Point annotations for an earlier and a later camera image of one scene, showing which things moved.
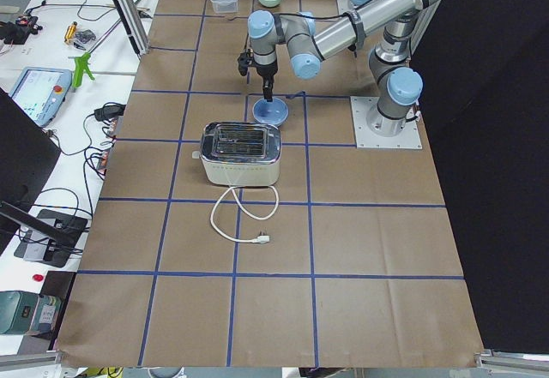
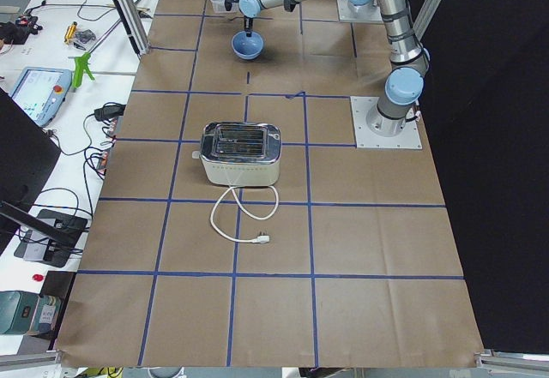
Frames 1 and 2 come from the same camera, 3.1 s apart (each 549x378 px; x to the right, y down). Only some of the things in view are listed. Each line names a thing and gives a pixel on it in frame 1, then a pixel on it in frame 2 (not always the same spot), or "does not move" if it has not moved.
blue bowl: [270, 112] to [247, 47]
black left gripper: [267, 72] to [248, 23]
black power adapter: [110, 111] does not move
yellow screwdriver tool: [70, 32] does not move
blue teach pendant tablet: [40, 92] does not move
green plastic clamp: [81, 65] does not move
